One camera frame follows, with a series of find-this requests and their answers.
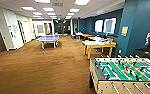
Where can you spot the black wheeled cart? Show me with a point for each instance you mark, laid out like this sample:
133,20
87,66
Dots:
149,50

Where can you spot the blue ping pong table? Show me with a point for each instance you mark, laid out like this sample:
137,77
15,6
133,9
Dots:
48,39

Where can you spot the rectangular ceiling light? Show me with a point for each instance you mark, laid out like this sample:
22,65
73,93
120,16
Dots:
42,1
48,9
28,8
74,10
82,2

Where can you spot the white dining table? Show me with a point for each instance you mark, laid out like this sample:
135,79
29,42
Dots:
97,45

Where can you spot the foosball gaming table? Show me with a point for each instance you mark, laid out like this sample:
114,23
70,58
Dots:
127,71

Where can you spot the small yellow wall sign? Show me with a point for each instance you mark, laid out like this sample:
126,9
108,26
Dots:
124,31

